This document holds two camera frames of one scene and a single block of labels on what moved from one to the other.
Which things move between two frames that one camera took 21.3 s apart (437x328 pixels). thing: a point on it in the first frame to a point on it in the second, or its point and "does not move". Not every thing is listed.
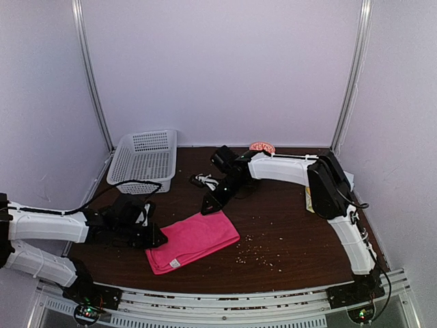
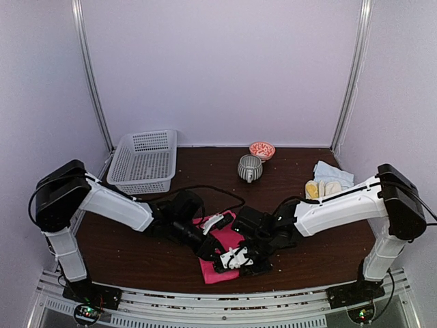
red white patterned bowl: (262, 145) does not move
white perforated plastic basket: (148, 156) does not move
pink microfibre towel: (191, 239) to (231, 240)
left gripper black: (150, 240) to (207, 249)
